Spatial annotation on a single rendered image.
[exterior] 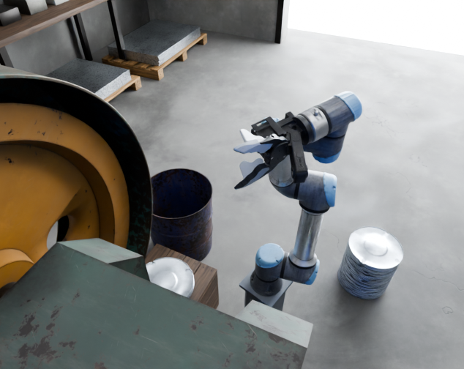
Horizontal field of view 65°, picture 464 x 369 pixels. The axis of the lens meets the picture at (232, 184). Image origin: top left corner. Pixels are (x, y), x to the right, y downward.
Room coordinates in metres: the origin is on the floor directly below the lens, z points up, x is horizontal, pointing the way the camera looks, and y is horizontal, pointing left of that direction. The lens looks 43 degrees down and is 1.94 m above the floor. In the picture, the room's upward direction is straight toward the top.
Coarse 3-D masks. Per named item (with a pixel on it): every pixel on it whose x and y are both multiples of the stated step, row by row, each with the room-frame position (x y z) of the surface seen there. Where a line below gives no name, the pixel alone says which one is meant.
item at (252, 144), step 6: (240, 132) 0.63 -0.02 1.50; (246, 132) 0.63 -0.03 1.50; (246, 138) 0.61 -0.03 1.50; (252, 138) 0.62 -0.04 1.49; (240, 144) 0.58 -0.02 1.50; (246, 144) 0.59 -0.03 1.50; (252, 144) 0.59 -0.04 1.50; (258, 144) 0.59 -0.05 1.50; (264, 144) 0.60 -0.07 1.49; (270, 144) 0.61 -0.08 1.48; (234, 150) 0.57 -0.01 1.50; (240, 150) 0.57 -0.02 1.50; (246, 150) 0.58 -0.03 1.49; (252, 150) 0.59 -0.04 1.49; (258, 150) 0.60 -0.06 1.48; (264, 150) 0.61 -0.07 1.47
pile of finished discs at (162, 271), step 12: (156, 264) 1.08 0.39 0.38; (168, 264) 1.08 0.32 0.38; (180, 264) 1.08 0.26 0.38; (156, 276) 1.00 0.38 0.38; (168, 276) 1.00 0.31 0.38; (180, 276) 1.01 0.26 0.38; (192, 276) 1.01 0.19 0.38; (168, 288) 0.93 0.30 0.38; (180, 288) 0.94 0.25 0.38; (192, 288) 0.94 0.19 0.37
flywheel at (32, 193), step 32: (0, 96) 0.54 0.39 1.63; (0, 128) 0.47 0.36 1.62; (32, 128) 0.51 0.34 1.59; (64, 128) 0.57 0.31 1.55; (0, 160) 0.48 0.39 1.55; (32, 160) 0.52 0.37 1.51; (64, 160) 0.58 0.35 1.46; (96, 160) 0.61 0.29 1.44; (0, 192) 0.45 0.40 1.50; (32, 192) 0.50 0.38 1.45; (64, 192) 0.56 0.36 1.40; (96, 192) 0.62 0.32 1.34; (0, 224) 0.43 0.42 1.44; (32, 224) 0.47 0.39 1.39; (96, 224) 0.60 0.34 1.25; (128, 224) 0.64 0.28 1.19; (0, 256) 0.39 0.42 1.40; (32, 256) 0.44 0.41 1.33
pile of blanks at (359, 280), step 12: (348, 252) 1.22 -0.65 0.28; (348, 264) 1.19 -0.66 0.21; (360, 264) 1.14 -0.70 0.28; (348, 276) 1.17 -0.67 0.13; (360, 276) 1.12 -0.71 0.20; (372, 276) 1.10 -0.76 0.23; (384, 276) 1.10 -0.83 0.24; (348, 288) 1.14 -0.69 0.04; (360, 288) 1.11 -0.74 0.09; (372, 288) 1.09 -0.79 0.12; (384, 288) 1.12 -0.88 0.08
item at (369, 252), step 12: (360, 228) 1.37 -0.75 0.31; (372, 228) 1.37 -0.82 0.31; (360, 240) 1.28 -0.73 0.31; (372, 240) 1.28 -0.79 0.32; (384, 240) 1.28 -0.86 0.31; (396, 240) 1.28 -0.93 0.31; (360, 252) 1.20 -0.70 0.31; (372, 252) 1.20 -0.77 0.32; (384, 252) 1.20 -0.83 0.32; (396, 252) 1.20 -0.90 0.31; (372, 264) 1.12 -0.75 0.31; (384, 264) 1.12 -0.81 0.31; (396, 264) 1.12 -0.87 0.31
